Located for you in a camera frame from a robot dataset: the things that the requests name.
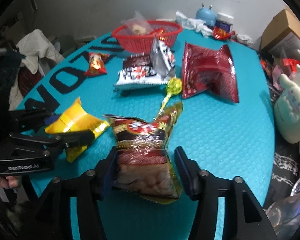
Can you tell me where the yellow snack packet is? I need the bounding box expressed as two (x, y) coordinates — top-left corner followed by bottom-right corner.
(45, 97), (110, 163)

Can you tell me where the gold red snack bag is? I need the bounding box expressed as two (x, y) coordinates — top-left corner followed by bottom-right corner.
(104, 101), (183, 204)

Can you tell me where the white peanut snack packet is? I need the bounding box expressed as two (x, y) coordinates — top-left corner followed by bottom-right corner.
(114, 66), (168, 90)

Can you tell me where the yellow green lollipop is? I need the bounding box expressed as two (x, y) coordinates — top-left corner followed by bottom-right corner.
(154, 77), (183, 120)

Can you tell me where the silver white snack packet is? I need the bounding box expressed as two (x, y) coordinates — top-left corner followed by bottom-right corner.
(150, 37), (175, 80)

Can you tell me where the dark brown chocolate packet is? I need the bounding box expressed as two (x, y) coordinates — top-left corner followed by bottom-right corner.
(123, 54), (152, 69)

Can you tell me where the person's left hand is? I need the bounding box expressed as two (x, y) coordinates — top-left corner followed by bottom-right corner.
(0, 176), (21, 189)

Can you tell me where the small red orange snack packet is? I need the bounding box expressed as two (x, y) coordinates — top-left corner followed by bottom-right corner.
(84, 53), (110, 77)

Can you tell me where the white cloth pile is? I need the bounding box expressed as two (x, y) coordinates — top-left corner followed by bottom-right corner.
(9, 29), (64, 111)

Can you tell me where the white plush toy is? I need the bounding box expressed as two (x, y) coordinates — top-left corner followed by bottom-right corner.
(274, 74), (300, 144)

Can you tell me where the red plastic basket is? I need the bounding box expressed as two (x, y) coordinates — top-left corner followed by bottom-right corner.
(111, 20), (183, 53)

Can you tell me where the teal foam mat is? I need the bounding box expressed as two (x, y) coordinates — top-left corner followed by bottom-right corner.
(19, 34), (275, 239)

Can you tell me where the clear plastic bag with pastry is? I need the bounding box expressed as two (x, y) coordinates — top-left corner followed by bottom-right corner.
(121, 10), (154, 35)

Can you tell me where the large dark red snack bag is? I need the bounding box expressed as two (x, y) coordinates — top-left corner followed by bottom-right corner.
(181, 43), (239, 103)

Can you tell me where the crumpled white tissue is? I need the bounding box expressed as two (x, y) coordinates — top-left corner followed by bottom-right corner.
(175, 11), (213, 37)

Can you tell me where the small white crumpled wrapper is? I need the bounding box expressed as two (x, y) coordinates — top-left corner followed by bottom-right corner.
(236, 34), (255, 46)

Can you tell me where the red yellow crumpled wrapper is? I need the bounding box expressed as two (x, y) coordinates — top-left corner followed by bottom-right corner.
(212, 27), (236, 41)

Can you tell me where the blue round humidifier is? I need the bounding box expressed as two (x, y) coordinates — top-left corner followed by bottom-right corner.
(195, 3), (216, 28)

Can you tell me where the white-lidded dark jar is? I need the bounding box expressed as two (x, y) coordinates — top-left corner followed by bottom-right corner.
(215, 12), (234, 33)

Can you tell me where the brown cardboard box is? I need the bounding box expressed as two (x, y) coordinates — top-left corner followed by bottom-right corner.
(260, 9), (300, 59)

